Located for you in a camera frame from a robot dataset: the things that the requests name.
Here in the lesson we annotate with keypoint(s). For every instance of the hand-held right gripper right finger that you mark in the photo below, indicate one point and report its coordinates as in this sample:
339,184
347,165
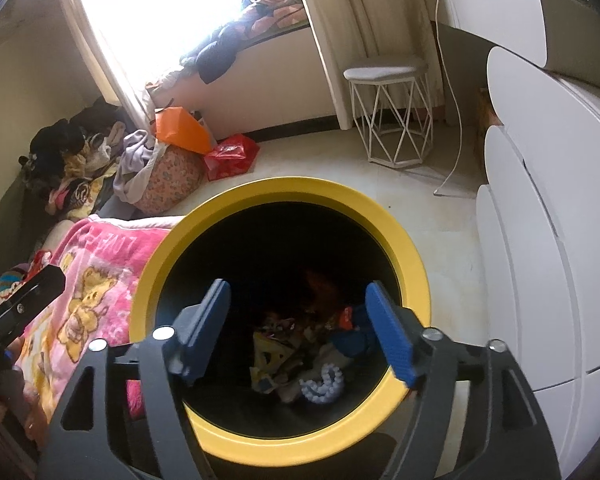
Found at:
387,332

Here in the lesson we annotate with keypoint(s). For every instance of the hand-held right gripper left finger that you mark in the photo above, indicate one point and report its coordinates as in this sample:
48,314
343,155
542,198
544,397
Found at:
202,330

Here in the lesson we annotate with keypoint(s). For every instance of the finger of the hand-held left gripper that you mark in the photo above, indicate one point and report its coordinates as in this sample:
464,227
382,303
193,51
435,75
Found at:
27,297

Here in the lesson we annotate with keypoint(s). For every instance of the blue foil wrapper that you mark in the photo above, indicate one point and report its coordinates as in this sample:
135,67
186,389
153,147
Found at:
352,342

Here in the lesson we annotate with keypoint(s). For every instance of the red and silver wrapper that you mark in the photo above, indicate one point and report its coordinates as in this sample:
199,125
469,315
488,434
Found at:
347,317

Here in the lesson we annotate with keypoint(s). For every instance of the yellow snack wrapper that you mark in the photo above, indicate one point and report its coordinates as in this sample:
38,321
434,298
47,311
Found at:
267,355

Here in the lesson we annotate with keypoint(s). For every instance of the red plastic bag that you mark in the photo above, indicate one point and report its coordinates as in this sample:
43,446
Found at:
320,295

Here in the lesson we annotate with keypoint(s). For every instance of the large white foam net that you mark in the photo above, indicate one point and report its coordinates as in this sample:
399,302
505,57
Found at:
325,385

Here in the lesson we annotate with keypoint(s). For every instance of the yellow-rimmed black bin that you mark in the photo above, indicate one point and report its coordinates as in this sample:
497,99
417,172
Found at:
280,190

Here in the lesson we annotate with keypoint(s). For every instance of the colourful printed cloth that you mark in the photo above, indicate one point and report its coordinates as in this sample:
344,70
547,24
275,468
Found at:
5,282

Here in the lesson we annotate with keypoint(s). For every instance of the red cloth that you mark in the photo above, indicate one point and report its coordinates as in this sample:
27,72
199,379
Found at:
40,262

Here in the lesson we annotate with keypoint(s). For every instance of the pink printed blanket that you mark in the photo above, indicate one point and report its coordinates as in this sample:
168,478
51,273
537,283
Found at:
95,270

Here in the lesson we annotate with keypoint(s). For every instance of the grey headboard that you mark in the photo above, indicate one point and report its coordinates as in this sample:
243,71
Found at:
5,220

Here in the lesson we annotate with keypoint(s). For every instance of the floral fabric basket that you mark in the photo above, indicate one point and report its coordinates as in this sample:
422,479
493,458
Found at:
170,180

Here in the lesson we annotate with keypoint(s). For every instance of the pile of dark clothes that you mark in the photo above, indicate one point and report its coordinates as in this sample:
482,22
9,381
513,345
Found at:
60,145

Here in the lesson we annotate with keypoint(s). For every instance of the red shopping bag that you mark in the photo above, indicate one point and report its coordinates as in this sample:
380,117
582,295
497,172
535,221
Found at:
230,157

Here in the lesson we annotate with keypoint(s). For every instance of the grey and white clothes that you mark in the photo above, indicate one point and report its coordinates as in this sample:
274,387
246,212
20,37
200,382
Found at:
135,155

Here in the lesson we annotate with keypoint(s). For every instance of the orange paper bag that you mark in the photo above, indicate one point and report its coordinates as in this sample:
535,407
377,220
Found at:
180,130

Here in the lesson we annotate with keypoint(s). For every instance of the white scalloped cabinet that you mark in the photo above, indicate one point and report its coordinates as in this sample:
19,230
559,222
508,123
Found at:
555,210

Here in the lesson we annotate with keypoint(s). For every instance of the cream curtain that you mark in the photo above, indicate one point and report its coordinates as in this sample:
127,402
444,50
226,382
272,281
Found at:
360,20
115,70

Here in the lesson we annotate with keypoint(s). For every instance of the dark blue clothes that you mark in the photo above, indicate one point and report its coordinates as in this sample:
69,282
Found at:
215,57

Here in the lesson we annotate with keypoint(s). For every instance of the orange patterned quilt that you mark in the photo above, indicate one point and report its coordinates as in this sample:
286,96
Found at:
275,10

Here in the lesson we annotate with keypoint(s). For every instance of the black-framed window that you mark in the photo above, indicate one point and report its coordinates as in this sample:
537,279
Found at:
180,0

